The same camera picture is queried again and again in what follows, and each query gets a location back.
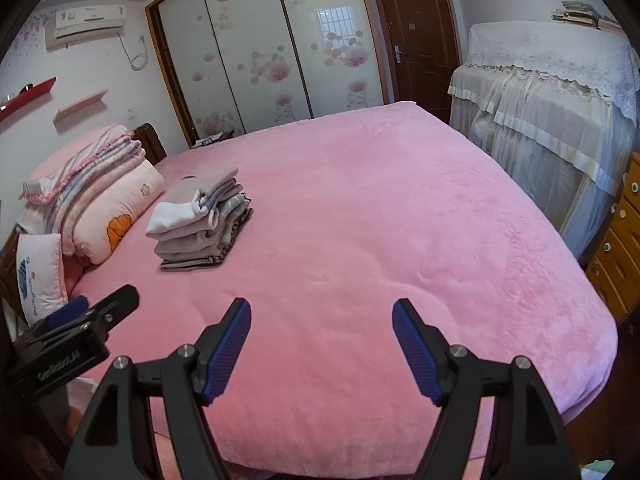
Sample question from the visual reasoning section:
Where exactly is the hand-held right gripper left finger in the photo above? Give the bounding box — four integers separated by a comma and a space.
62, 297, 252, 480

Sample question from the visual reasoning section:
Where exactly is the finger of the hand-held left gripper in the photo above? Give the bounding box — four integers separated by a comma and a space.
82, 284, 140, 333
27, 296, 90, 333

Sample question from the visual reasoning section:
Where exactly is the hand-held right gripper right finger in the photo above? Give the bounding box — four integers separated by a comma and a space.
391, 298, 581, 480

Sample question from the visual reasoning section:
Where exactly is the colour-block knit sweater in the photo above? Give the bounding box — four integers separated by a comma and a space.
145, 166, 251, 241

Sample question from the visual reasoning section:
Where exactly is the grey diamond-pattern folded sweater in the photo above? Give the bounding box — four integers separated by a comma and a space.
154, 195, 253, 263

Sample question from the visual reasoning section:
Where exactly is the pink cartoon pillow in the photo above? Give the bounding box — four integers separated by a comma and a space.
47, 160, 166, 266

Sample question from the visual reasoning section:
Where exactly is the bed with pink blanket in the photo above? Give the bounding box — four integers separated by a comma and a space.
65, 101, 619, 476

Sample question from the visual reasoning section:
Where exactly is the folded striped frilled blanket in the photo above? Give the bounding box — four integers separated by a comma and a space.
17, 122, 147, 236

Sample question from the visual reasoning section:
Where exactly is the dark wooden headboard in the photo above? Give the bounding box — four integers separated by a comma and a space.
132, 122, 168, 166

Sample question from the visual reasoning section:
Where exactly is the bedside table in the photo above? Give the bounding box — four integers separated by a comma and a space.
190, 130, 236, 148

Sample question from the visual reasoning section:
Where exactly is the wooden desk with drawers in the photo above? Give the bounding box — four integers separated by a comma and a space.
585, 152, 640, 326

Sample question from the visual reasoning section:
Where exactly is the lace-covered piano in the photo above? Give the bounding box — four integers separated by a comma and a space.
447, 22, 640, 261

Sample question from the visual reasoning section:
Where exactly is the white air conditioner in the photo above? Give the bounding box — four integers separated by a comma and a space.
45, 4, 127, 52

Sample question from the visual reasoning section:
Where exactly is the floral sliding-door wardrobe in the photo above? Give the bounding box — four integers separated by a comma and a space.
145, 0, 391, 148

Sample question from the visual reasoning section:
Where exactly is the brown wooden door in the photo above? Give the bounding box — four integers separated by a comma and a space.
366, 0, 461, 123

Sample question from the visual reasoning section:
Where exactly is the stack of books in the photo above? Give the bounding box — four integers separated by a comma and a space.
551, 1, 626, 33

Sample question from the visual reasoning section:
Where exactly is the light wooden wall shelf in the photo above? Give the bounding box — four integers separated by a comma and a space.
54, 88, 109, 123

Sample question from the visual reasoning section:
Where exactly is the red wall shelf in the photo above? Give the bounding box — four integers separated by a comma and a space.
0, 76, 57, 122

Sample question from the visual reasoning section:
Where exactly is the white power cord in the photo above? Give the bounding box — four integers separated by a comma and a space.
120, 35, 150, 71

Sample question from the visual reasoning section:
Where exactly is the pink flower wall sticker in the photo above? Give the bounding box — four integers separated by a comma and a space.
10, 10, 53, 53

